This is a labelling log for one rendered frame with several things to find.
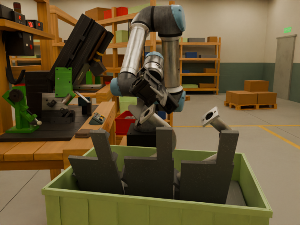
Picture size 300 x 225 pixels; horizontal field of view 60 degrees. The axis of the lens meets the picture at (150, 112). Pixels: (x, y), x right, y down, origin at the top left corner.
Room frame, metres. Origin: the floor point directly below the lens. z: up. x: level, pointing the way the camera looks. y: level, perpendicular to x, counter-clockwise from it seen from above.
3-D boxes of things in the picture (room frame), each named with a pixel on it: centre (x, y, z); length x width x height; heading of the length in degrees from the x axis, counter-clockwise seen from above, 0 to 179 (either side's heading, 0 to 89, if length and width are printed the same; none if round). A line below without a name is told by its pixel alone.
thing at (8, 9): (1.62, 0.88, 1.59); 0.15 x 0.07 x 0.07; 3
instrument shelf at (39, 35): (1.91, 0.93, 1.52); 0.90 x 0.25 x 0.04; 3
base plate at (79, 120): (1.93, 0.67, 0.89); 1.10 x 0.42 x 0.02; 3
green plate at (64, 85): (1.85, 0.61, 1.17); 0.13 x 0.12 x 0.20; 3
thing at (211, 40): (10.42, -1.12, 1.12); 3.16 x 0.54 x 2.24; 92
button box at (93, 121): (1.75, 0.36, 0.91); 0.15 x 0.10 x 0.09; 3
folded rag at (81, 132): (1.42, 0.37, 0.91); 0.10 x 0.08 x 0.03; 170
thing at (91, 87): (2.01, 0.58, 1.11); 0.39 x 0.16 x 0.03; 93
